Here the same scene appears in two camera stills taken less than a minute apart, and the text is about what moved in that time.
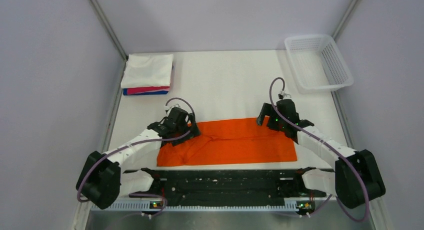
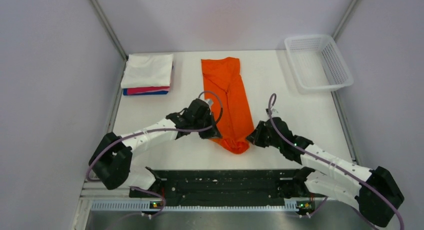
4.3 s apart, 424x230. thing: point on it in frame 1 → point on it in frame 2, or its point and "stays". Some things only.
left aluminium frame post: (106, 22) stays
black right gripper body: (275, 121) → (263, 137)
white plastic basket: (316, 64) stays
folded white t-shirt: (147, 70) stays
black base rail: (233, 183) stays
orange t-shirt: (231, 141) → (223, 77)
